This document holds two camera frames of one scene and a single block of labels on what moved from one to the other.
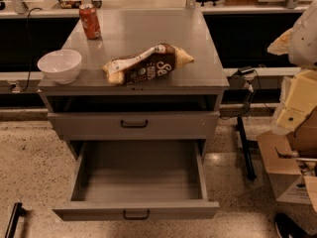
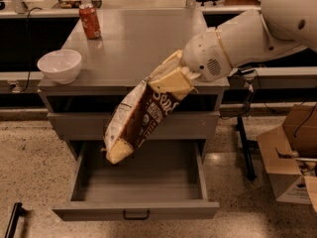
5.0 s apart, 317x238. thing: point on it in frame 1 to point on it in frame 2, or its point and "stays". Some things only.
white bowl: [60, 66] stays
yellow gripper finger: [281, 44] to [173, 62]
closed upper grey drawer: [179, 125] stays
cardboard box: [290, 161] stays
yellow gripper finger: [301, 99] to [176, 82]
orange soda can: [90, 22] stays
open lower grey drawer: [133, 179] stays
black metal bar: [18, 211] stays
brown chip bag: [154, 62] to [138, 113]
